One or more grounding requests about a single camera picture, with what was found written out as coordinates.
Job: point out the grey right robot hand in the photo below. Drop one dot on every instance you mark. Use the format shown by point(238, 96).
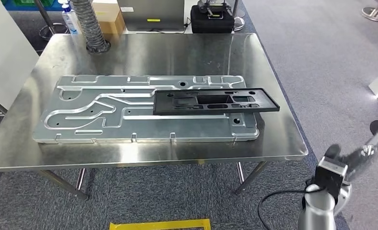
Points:
point(363, 154)

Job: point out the black plastic bracket part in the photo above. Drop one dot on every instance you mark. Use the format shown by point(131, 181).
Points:
point(162, 106)

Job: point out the stainless steel workbench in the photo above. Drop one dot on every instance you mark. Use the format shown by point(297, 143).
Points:
point(176, 54)

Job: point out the grey stamped metal plate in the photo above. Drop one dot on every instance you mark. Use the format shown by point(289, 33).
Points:
point(176, 127)

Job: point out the black carry case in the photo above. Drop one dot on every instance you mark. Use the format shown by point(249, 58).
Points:
point(211, 25)

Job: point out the black remote controller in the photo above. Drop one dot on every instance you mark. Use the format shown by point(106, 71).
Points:
point(214, 8)

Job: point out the grey metal case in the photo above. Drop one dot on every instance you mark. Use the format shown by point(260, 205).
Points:
point(151, 11)

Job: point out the cardboard box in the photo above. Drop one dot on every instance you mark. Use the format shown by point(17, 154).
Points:
point(112, 16)

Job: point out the white pump bottle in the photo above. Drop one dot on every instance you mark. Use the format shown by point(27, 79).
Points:
point(69, 20)

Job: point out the blue plastic crate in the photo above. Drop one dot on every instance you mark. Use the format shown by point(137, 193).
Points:
point(33, 8)

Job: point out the white cabinet panel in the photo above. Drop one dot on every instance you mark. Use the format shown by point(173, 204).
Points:
point(8, 47)

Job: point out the green plastic crate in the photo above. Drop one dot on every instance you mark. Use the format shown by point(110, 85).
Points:
point(23, 2)

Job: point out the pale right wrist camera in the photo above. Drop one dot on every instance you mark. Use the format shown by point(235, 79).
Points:
point(330, 177)

